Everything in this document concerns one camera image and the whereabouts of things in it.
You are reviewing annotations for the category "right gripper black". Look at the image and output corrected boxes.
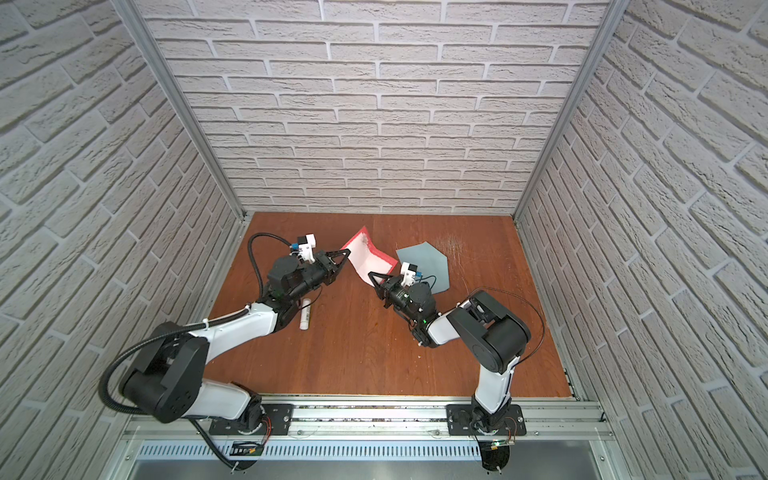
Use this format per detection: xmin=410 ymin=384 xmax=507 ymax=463
xmin=371 ymin=271 xmax=424 ymax=327

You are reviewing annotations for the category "pink white letter card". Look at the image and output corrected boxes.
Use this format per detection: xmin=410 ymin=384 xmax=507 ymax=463
xmin=343 ymin=227 xmax=398 ymax=286

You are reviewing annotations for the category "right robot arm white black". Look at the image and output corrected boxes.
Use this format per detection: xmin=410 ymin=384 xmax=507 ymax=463
xmin=368 ymin=272 xmax=531 ymax=435

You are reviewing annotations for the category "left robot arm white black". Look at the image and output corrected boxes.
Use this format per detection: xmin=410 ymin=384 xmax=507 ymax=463
xmin=118 ymin=249 xmax=350 ymax=432

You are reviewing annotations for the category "white glue stick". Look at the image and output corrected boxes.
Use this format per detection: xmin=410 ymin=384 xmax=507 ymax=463
xmin=300 ymin=298 xmax=312 ymax=331

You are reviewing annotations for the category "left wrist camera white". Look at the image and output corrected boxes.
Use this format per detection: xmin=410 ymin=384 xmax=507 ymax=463
xmin=290 ymin=234 xmax=317 ymax=263

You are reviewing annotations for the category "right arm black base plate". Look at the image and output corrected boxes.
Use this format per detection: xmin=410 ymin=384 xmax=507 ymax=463
xmin=446 ymin=403 xmax=527 ymax=437

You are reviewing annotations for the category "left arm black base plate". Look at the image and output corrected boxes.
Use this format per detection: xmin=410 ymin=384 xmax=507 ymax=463
xmin=208 ymin=403 xmax=294 ymax=436

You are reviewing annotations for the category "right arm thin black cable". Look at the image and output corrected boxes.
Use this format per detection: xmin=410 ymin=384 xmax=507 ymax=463
xmin=419 ymin=275 xmax=546 ymax=367

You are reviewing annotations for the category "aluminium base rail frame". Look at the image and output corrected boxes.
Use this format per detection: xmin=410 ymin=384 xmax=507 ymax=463
xmin=105 ymin=395 xmax=629 ymax=479

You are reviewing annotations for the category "left aluminium corner post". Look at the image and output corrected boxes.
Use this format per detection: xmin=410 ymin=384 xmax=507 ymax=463
xmin=112 ymin=0 xmax=247 ymax=221

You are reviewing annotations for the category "aluminium corner post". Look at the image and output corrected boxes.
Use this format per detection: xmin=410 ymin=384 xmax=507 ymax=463
xmin=112 ymin=0 xmax=247 ymax=221
xmin=511 ymin=0 xmax=631 ymax=222

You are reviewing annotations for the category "right aluminium corner post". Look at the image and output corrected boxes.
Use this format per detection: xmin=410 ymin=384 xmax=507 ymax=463
xmin=511 ymin=0 xmax=631 ymax=222

